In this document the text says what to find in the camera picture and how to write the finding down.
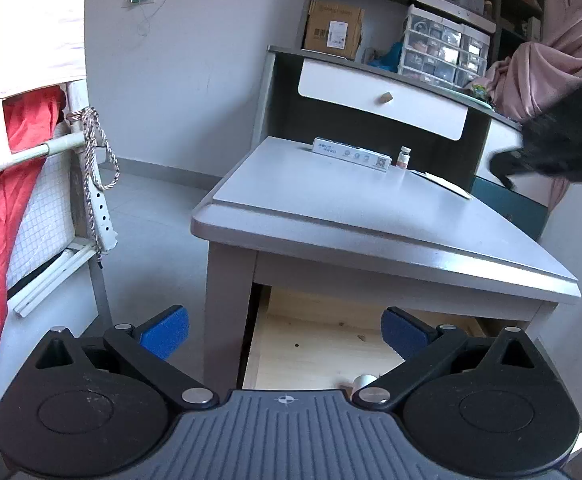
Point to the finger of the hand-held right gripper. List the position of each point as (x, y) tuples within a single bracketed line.
[(506, 162)]

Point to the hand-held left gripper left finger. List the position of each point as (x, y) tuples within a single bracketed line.
[(166, 330)]

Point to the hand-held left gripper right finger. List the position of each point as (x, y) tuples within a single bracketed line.
[(403, 332)]

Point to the white plastic bottle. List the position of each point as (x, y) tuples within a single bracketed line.
[(365, 384)]

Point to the large white nightstand drawer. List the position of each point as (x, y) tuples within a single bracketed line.
[(321, 340)]

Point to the narrow white desk drawer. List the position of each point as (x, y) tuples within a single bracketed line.
[(501, 140)]

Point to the clear plastic drawer organizer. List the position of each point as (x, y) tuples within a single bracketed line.
[(443, 50)]

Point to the wooden desk drawer knob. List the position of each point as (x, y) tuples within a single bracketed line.
[(386, 98)]

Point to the wide white desk drawer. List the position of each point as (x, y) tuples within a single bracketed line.
[(351, 92)]

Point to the teal cabinet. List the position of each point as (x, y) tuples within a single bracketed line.
[(511, 210)]

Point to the white paper sheet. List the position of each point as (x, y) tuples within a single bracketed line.
[(443, 185)]

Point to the pink cloth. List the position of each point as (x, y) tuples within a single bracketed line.
[(561, 65)]

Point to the colourful toy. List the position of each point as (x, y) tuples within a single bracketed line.
[(482, 94)]

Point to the small glass vial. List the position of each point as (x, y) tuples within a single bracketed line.
[(404, 158)]

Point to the grey white nightstand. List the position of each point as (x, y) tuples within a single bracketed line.
[(371, 215)]

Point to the dark shelf unit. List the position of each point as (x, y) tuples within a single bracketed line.
[(501, 10)]

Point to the white blue medicine box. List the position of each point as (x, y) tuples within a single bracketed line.
[(351, 154)]

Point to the teal plastic bag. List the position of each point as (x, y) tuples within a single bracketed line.
[(386, 57)]

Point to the red cloth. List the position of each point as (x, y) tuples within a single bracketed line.
[(1, 220)]

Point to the cardboard box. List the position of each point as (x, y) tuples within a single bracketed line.
[(333, 27)]

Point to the dark grey desk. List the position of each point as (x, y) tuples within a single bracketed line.
[(281, 105)]

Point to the white bedding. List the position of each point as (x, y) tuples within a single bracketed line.
[(31, 20)]

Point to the white bed frame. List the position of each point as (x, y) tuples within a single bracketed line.
[(61, 145)]

